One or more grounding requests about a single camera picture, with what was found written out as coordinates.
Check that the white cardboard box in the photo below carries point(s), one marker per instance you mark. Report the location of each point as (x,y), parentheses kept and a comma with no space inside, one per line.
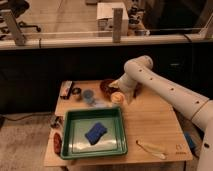
(105,13)

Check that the small dark gadget on edge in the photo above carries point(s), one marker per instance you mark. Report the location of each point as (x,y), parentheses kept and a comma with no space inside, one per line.
(56,122)

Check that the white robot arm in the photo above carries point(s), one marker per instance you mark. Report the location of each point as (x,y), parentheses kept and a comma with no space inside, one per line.
(193,106)

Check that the red object at table edge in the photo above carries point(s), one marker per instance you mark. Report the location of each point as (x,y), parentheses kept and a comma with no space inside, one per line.
(57,143)

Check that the black office chair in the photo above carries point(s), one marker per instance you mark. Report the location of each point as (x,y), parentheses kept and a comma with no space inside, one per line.
(18,7)

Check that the small dark round tin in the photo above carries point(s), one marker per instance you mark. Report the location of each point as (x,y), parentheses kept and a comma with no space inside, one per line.
(76,92)

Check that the dark red bowl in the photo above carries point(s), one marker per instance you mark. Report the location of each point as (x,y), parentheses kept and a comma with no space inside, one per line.
(106,89)

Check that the yellow red apple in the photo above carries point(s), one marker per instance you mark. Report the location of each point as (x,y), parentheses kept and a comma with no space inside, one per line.
(117,98)

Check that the blue sponge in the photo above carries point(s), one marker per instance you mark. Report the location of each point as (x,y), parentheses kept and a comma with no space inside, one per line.
(95,133)

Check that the green plastic tray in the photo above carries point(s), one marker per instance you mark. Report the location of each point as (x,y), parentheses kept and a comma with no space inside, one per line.
(78,122)

